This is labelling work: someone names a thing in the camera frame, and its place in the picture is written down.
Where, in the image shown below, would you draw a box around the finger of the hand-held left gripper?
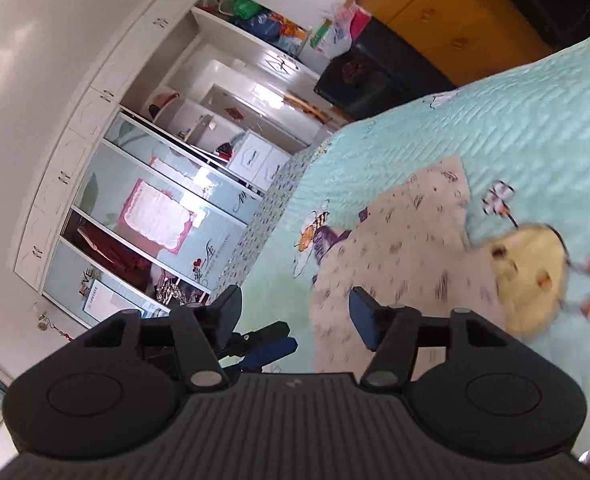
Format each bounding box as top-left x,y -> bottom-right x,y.
227,322 -> 292,356
224,336 -> 298,374

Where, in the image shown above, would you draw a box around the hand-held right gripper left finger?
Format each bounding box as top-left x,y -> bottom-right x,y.
82,284 -> 244,394

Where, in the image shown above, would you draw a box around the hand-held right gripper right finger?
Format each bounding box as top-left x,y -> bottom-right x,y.
350,286 -> 512,394

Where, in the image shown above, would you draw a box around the cream printed shirt purple lace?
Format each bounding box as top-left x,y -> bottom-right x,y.
309,155 -> 506,374

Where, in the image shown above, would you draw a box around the pile of clothes in wardrobe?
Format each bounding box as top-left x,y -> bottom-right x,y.
152,269 -> 210,311

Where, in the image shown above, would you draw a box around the dark red hanging clothes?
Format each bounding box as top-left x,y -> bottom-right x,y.
77,222 -> 152,287

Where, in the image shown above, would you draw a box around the purple heart-print bedsheet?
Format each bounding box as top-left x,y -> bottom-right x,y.
209,137 -> 334,303

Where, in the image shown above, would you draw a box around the pink bordered poster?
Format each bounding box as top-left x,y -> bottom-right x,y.
147,156 -> 198,183
119,178 -> 196,254

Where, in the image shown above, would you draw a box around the blue bordered chart poster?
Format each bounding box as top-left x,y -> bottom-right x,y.
82,280 -> 128,330

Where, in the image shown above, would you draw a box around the white drawer cabinet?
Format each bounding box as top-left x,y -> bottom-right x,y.
226,130 -> 294,187

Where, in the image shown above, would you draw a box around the red hanging ornament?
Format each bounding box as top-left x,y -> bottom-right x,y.
50,322 -> 78,345

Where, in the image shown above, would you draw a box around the light blue sliding-door wardrobe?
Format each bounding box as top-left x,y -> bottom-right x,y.
14,0 -> 320,332

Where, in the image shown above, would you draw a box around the white corner shelf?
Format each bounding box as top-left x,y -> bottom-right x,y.
144,89 -> 216,147

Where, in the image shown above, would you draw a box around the black armchair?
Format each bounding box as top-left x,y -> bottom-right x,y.
314,20 -> 456,122

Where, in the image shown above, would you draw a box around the green bee-print quilt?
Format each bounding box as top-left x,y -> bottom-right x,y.
232,25 -> 590,466

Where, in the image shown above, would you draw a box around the white door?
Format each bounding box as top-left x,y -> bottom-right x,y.
191,7 -> 322,92

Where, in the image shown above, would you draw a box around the plastic bags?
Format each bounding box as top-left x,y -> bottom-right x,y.
320,2 -> 374,59

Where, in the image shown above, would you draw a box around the wooden desk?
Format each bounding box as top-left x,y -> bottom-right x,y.
347,0 -> 556,87

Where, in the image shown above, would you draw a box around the bags in wall niche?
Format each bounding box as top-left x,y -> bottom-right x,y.
217,0 -> 309,54

